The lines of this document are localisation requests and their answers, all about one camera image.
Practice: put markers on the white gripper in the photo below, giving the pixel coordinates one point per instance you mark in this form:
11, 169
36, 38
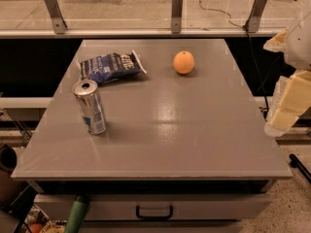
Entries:
299, 47

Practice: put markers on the silver blue redbull can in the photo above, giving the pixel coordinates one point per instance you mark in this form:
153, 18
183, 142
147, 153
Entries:
89, 101

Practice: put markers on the black stand leg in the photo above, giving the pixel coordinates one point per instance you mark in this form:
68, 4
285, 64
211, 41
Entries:
296, 163

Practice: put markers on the orange fruit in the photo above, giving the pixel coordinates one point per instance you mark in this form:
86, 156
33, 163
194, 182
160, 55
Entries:
183, 62

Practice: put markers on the blue chip bag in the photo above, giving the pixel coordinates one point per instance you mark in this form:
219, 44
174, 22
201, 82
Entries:
113, 66

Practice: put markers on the green bottle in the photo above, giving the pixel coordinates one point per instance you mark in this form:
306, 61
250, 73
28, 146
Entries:
77, 214

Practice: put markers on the small orange ball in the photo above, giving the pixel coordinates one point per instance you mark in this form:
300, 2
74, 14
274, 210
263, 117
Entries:
35, 228

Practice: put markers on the right metal bracket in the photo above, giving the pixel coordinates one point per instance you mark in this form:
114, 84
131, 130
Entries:
253, 21

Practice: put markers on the metal bracket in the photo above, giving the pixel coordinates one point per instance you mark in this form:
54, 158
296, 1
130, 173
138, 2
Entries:
253, 21
176, 16
58, 23

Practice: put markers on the middle metal bracket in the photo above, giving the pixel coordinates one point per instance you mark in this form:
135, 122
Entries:
176, 16

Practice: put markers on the grey drawer with black handle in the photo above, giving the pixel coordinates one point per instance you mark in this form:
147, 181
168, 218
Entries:
176, 206

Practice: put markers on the left metal bracket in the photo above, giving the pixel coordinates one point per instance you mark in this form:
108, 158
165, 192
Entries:
58, 23

